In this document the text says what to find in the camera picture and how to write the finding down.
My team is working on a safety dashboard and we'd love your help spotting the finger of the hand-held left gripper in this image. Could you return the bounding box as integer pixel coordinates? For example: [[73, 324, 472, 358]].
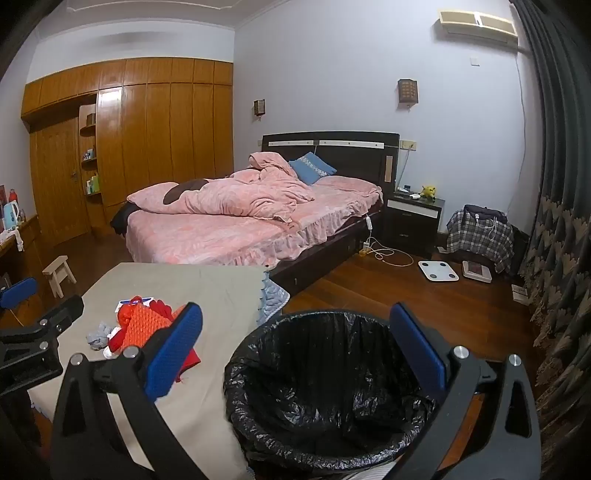
[[0, 277, 38, 311], [0, 295, 86, 360]]

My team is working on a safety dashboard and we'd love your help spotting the pink duvet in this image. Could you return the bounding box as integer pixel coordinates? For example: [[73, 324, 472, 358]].
[[127, 152, 315, 222]]

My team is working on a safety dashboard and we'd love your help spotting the black bagged trash bin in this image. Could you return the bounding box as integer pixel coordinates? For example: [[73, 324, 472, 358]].
[[223, 311, 446, 480]]

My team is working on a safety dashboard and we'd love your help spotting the dark purple garment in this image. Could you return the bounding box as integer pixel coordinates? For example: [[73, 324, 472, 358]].
[[463, 204, 509, 223]]

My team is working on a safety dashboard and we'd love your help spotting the pink bed sheet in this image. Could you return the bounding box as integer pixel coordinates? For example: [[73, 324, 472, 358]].
[[124, 175, 384, 271]]

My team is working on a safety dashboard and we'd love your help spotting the wooden desk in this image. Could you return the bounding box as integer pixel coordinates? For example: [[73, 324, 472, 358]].
[[0, 215, 41, 298]]

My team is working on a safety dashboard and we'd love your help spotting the orange foam net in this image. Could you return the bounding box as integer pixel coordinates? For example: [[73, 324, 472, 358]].
[[117, 298, 180, 352]]

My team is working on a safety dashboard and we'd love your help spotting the white power cable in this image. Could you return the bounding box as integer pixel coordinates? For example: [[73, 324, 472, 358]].
[[368, 237, 414, 268]]

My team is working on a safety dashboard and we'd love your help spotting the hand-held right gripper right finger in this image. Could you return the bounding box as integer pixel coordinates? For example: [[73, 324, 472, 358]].
[[389, 302, 542, 480]]

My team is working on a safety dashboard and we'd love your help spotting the beige air conditioner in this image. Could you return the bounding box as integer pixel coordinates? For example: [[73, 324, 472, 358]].
[[438, 9, 519, 47]]

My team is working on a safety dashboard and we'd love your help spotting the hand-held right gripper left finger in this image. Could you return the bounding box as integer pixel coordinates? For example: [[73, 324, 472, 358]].
[[51, 302, 204, 480]]

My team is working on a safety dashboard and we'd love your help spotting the small wooden stool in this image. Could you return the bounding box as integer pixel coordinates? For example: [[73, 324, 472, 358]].
[[42, 255, 77, 298]]

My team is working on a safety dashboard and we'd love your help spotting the red plastic bag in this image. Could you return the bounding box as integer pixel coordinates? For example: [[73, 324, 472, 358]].
[[107, 295, 202, 385]]

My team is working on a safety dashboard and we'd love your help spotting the black cloth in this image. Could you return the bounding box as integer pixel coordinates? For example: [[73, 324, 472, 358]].
[[110, 203, 139, 236]]

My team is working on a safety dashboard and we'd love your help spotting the blue pillow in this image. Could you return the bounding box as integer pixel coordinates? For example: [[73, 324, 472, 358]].
[[288, 152, 338, 185]]

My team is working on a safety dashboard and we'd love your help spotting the plaid cloth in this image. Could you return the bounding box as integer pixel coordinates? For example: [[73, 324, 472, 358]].
[[445, 210, 515, 273]]

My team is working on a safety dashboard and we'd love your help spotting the thin wall cable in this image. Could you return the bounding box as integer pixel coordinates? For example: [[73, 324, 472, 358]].
[[516, 45, 533, 195]]

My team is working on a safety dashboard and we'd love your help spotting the pink white bathroom scale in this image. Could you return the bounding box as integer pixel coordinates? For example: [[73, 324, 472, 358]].
[[462, 260, 494, 284]]

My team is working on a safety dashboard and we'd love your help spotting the black case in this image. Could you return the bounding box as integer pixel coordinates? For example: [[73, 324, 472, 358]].
[[508, 226, 530, 278]]

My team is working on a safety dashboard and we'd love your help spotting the dark wooden bed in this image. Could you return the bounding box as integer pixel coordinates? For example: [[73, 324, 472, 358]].
[[111, 132, 400, 296]]

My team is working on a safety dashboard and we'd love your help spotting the dark patterned curtain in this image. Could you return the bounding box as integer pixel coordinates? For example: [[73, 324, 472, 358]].
[[510, 0, 591, 480]]

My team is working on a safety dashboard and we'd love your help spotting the dark nightstand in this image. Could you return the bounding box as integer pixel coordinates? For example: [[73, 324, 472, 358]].
[[385, 191, 446, 259]]

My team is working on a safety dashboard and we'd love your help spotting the wooden wardrobe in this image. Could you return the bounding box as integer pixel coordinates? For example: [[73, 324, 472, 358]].
[[21, 58, 235, 241]]

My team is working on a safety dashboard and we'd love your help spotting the grey plastic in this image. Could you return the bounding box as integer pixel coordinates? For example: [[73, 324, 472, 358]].
[[84, 323, 122, 350]]

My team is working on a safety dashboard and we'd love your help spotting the quilted blue mat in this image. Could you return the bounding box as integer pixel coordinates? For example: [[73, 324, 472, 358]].
[[256, 272, 291, 324]]

